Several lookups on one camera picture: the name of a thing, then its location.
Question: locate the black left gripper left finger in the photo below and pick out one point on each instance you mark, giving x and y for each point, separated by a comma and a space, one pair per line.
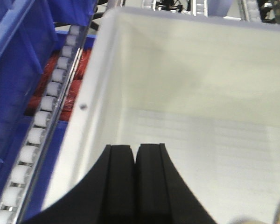
104, 196

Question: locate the blue bin lower middle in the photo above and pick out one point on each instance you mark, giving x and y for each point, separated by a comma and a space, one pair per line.
38, 154

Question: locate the blue bin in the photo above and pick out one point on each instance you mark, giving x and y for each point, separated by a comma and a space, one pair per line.
38, 154
27, 37

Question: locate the white plastic tote crate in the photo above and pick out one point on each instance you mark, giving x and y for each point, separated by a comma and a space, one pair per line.
206, 87

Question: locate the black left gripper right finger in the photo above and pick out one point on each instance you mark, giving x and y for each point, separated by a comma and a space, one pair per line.
162, 196

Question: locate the blue bin upper left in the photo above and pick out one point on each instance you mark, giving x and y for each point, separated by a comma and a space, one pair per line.
27, 37

